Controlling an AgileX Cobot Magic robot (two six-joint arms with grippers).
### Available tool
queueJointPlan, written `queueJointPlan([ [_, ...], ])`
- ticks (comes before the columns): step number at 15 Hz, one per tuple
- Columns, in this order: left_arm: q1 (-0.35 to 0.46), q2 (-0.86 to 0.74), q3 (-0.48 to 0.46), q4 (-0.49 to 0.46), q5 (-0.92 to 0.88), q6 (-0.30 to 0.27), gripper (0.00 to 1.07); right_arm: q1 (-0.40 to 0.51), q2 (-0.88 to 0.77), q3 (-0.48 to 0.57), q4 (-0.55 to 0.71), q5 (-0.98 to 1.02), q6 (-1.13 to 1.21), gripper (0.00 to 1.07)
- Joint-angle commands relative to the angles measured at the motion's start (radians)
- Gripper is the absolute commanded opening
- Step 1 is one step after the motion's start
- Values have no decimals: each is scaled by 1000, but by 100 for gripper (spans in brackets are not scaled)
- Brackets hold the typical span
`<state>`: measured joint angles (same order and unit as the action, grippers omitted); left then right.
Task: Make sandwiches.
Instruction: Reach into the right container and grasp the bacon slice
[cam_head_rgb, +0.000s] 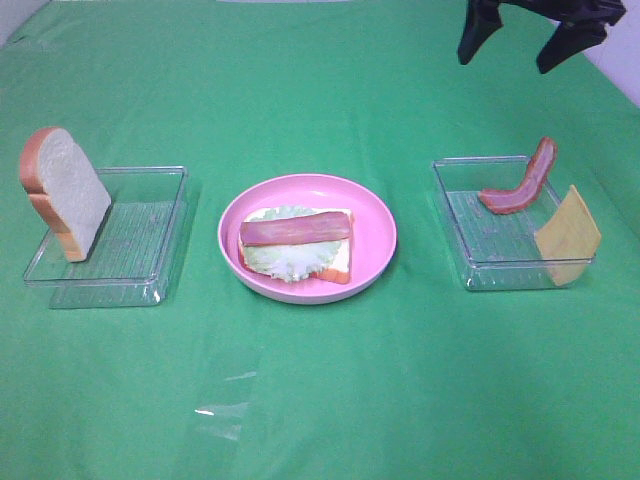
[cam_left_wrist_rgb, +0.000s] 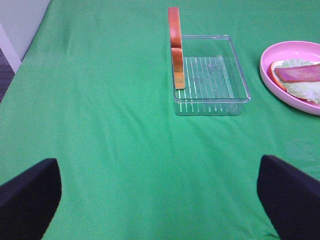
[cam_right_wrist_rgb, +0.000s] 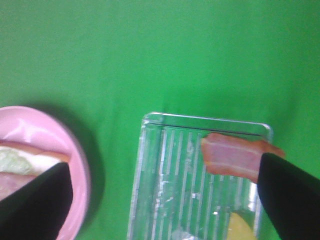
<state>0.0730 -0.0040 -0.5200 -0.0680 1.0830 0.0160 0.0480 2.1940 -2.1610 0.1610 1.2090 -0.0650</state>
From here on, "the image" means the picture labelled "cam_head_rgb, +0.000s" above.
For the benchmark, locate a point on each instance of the pink plate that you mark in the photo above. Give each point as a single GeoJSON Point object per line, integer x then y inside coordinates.
{"type": "Point", "coordinates": [372, 248]}

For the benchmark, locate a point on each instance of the yellow cheese slice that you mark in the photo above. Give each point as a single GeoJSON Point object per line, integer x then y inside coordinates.
{"type": "Point", "coordinates": [569, 240]}

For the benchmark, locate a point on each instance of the clear ingredients tray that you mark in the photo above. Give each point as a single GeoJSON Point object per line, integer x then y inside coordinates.
{"type": "Point", "coordinates": [492, 251]}

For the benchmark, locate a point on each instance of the green tablecloth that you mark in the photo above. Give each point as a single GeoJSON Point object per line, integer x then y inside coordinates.
{"type": "Point", "coordinates": [415, 378]}

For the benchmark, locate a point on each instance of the clear tape patch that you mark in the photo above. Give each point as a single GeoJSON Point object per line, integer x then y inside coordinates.
{"type": "Point", "coordinates": [225, 397]}

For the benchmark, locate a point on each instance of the curved bacon strip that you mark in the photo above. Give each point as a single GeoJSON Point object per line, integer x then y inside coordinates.
{"type": "Point", "coordinates": [538, 168]}

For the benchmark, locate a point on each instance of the clear bread tray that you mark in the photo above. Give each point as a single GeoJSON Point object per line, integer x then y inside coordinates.
{"type": "Point", "coordinates": [138, 251]}

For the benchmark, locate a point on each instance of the white toast slice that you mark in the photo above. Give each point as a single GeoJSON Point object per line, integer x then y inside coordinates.
{"type": "Point", "coordinates": [294, 243]}

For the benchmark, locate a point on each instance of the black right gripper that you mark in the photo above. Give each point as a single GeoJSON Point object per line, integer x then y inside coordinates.
{"type": "Point", "coordinates": [581, 26]}

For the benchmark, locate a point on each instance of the green lettuce leaf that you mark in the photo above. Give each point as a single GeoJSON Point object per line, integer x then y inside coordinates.
{"type": "Point", "coordinates": [328, 261]}

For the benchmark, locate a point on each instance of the upright toast slice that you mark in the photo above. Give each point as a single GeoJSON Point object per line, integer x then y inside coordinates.
{"type": "Point", "coordinates": [64, 188]}

